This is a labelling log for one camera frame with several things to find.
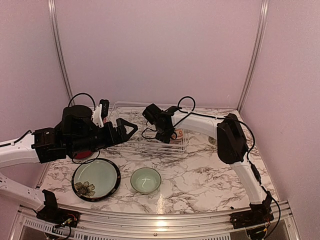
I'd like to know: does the white red patterned bowl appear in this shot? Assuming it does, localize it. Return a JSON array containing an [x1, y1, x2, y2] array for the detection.
[[170, 129, 184, 141]]

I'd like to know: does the aluminium frame post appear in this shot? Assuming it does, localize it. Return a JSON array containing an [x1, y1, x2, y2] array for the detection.
[[48, 0, 75, 106], [236, 0, 270, 112]]

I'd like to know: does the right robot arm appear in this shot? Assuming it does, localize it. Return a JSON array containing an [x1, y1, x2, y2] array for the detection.
[[142, 103, 272, 224]]

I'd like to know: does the right aluminium frame post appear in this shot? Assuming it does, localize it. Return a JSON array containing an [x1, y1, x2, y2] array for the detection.
[[236, 0, 270, 112]]

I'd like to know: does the red floral plate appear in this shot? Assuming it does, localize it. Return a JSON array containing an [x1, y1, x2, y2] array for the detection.
[[73, 150, 93, 160]]

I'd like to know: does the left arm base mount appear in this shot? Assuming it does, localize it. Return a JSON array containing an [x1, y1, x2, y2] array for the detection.
[[36, 189, 80, 228]]

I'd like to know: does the light green floral bowl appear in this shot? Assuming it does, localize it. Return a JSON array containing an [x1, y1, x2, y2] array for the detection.
[[130, 167, 162, 194]]

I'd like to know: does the white wire dish rack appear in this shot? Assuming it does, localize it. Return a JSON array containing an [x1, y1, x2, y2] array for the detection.
[[107, 101, 189, 157]]

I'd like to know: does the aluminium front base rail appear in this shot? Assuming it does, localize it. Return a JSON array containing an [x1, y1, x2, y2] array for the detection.
[[9, 201, 302, 240]]

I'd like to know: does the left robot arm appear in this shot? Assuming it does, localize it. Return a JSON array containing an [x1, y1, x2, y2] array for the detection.
[[0, 105, 138, 168]]

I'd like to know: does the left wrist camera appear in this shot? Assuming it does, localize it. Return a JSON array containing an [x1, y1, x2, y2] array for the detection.
[[91, 99, 110, 128]]

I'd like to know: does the left aluminium frame post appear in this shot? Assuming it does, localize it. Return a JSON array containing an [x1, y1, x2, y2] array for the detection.
[[48, 0, 75, 106]]

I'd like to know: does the tall seashell ceramic mug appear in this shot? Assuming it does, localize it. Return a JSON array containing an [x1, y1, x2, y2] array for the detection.
[[208, 136, 217, 145]]

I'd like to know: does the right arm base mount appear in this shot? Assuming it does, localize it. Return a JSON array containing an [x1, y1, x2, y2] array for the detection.
[[230, 191, 274, 229]]

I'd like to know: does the light green floral plate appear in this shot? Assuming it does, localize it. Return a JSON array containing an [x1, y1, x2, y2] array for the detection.
[[72, 159, 120, 200]]

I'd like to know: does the black striped large plate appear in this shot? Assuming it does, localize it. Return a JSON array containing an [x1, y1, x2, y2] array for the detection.
[[71, 158, 122, 203]]

